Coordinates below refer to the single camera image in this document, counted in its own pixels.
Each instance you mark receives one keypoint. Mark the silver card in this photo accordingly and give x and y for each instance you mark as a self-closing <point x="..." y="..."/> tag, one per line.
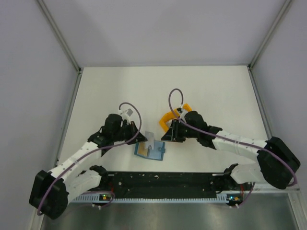
<point x="149" y="144"/>

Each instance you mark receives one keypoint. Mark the yellow plastic bin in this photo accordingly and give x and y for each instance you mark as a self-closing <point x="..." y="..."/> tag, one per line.
<point x="166" y="120"/>

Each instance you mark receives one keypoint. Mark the aluminium frame rail front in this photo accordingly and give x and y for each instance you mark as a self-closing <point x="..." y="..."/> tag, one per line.
<point x="293" y="188"/>

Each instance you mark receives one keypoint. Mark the aluminium frame post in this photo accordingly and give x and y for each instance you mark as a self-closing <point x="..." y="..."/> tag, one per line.
<point x="58" y="35"/>
<point x="272" y="30"/>

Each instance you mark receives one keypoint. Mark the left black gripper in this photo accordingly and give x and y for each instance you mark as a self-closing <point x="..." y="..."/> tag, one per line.
<point x="140" y="138"/>

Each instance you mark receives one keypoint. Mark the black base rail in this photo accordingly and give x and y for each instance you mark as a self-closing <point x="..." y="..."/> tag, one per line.
<point x="160" y="185"/>

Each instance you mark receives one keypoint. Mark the white cable duct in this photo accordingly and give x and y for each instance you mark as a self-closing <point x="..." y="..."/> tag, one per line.
<point x="99" y="199"/>

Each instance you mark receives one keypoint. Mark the blue leather card holder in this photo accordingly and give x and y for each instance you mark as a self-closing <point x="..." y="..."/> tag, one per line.
<point x="157" y="153"/>

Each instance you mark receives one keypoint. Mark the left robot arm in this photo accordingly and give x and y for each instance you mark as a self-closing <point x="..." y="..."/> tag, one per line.
<point x="52" y="191"/>

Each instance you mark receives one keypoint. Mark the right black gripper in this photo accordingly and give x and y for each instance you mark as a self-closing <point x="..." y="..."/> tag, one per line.
<point x="173" y="134"/>

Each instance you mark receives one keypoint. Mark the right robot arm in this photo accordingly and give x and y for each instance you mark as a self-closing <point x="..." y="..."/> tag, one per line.
<point x="272" y="161"/>

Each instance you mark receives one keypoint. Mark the left aluminium frame post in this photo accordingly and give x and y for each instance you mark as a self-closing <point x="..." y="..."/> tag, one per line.
<point x="58" y="35"/>

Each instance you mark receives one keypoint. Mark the gold credit card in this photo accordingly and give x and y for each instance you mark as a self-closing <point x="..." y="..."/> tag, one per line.
<point x="142" y="150"/>

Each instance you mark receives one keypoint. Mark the right aluminium frame post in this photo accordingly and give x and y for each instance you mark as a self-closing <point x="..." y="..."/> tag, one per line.
<point x="272" y="30"/>

